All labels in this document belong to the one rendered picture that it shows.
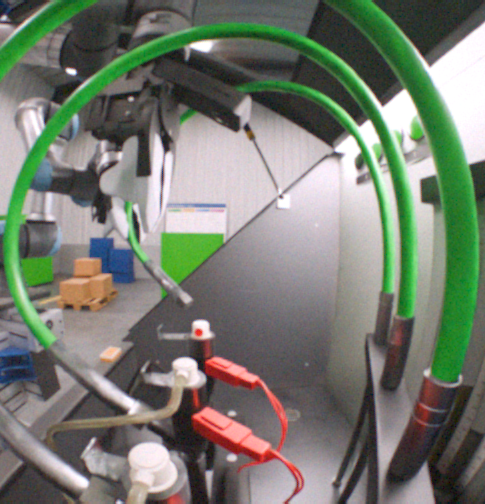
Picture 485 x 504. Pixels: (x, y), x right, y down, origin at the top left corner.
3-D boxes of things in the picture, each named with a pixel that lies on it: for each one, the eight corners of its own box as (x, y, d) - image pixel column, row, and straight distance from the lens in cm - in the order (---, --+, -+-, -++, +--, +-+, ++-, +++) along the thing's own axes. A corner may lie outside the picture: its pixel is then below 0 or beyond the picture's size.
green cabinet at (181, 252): (220, 303, 457) (221, 234, 441) (223, 317, 375) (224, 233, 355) (170, 302, 461) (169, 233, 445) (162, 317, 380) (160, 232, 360)
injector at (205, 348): (184, 457, 39) (169, 327, 26) (219, 460, 39) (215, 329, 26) (180, 472, 38) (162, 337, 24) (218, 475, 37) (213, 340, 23)
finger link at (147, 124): (145, 184, 25) (154, 108, 28) (162, 184, 24) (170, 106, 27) (125, 172, 21) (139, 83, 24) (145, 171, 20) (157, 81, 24)
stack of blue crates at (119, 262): (89, 281, 721) (88, 237, 711) (98, 278, 761) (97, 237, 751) (127, 284, 657) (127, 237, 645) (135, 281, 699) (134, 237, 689)
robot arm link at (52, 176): (19, 84, 98) (41, 158, 54) (45, 95, 101) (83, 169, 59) (4, 115, 101) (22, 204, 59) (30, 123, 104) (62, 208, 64)
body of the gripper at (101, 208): (124, 233, 50) (117, 197, 59) (147, 202, 46) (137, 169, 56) (90, 223, 47) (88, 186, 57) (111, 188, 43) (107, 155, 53)
